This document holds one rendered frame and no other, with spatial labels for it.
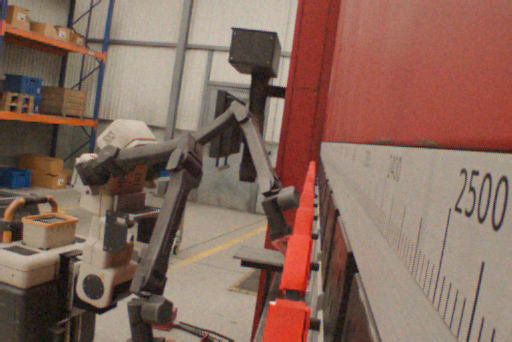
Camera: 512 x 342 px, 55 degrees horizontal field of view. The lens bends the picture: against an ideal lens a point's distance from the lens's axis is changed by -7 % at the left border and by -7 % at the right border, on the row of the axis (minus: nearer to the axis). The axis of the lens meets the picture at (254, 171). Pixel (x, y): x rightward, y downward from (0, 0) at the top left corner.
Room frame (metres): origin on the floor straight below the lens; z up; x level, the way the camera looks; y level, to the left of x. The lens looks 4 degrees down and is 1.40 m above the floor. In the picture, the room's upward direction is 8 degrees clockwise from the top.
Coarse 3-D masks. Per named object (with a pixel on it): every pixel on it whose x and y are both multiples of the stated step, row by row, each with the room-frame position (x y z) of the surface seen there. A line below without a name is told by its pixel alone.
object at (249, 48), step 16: (240, 32) 2.79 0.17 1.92; (256, 32) 2.79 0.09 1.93; (272, 32) 2.77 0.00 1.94; (240, 48) 2.79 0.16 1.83; (256, 48) 2.78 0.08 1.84; (272, 48) 2.78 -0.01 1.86; (240, 64) 2.81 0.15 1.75; (256, 64) 2.78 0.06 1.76; (272, 64) 2.80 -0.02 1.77; (256, 80) 3.18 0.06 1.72; (256, 96) 3.18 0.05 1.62; (256, 112) 3.18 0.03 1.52; (240, 176) 3.20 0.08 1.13
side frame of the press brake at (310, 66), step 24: (312, 0) 2.60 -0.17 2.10; (336, 0) 2.59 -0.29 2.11; (312, 24) 2.60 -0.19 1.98; (336, 24) 2.59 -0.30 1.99; (312, 48) 2.60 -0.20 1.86; (312, 72) 2.60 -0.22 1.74; (288, 96) 2.61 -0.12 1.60; (312, 96) 2.60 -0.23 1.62; (288, 120) 2.61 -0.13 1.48; (312, 120) 2.60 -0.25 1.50; (288, 144) 2.61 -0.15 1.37; (312, 144) 2.59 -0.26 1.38; (288, 168) 2.60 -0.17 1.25; (288, 216) 2.60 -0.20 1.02; (264, 240) 2.61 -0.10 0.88
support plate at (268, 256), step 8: (240, 248) 1.80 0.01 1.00; (248, 248) 1.82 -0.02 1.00; (256, 248) 1.83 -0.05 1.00; (232, 256) 1.68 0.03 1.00; (240, 256) 1.68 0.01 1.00; (248, 256) 1.70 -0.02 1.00; (256, 256) 1.71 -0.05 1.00; (264, 256) 1.73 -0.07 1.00; (272, 256) 1.74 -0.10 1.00; (280, 256) 1.76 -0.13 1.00; (272, 264) 1.66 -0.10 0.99; (280, 264) 1.66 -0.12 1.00
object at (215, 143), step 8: (224, 96) 2.77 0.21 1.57; (232, 96) 2.98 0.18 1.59; (216, 104) 2.78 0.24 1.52; (224, 104) 2.77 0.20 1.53; (216, 112) 2.77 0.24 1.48; (224, 112) 2.78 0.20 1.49; (232, 128) 2.80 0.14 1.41; (240, 128) 3.06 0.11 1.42; (224, 136) 2.80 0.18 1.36; (232, 136) 2.80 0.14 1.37; (240, 136) 3.08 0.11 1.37; (216, 144) 2.77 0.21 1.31; (224, 144) 2.80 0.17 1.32; (232, 144) 2.84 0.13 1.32; (240, 144) 3.15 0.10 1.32; (216, 152) 2.77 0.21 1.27; (224, 152) 2.80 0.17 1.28; (232, 152) 2.88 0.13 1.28
